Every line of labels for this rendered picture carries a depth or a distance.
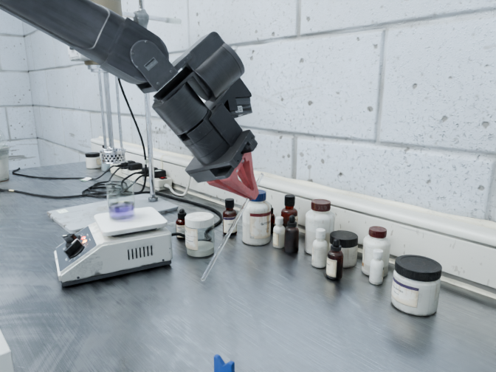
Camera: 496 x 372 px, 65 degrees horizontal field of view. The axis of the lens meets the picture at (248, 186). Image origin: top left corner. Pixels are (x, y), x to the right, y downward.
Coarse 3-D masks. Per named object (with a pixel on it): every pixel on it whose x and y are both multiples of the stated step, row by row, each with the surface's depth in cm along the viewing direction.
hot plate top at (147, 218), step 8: (144, 208) 83; (152, 208) 83; (96, 216) 77; (104, 216) 77; (136, 216) 77; (144, 216) 77; (152, 216) 77; (160, 216) 77; (104, 224) 73; (112, 224) 73; (120, 224) 73; (128, 224) 73; (136, 224) 73; (144, 224) 73; (152, 224) 73; (160, 224) 74; (104, 232) 69; (112, 232) 70; (120, 232) 70; (128, 232) 71
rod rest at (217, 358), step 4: (216, 356) 45; (220, 356) 45; (216, 360) 45; (220, 360) 45; (216, 364) 45; (220, 364) 44; (224, 364) 45; (228, 364) 44; (232, 364) 44; (216, 368) 45; (220, 368) 45; (224, 368) 44; (228, 368) 44; (232, 368) 44
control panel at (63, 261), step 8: (80, 232) 77; (88, 232) 76; (80, 240) 74; (88, 240) 72; (56, 248) 76; (64, 248) 75; (88, 248) 69; (64, 256) 71; (80, 256) 68; (64, 264) 68
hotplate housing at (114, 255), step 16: (96, 224) 78; (96, 240) 71; (112, 240) 70; (128, 240) 71; (144, 240) 72; (160, 240) 74; (96, 256) 69; (112, 256) 70; (128, 256) 71; (144, 256) 73; (160, 256) 74; (64, 272) 67; (80, 272) 68; (96, 272) 69; (112, 272) 71; (128, 272) 72
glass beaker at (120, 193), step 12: (108, 180) 76; (120, 180) 77; (132, 180) 77; (108, 192) 73; (120, 192) 73; (132, 192) 75; (108, 204) 74; (120, 204) 74; (132, 204) 75; (108, 216) 75; (120, 216) 74; (132, 216) 76
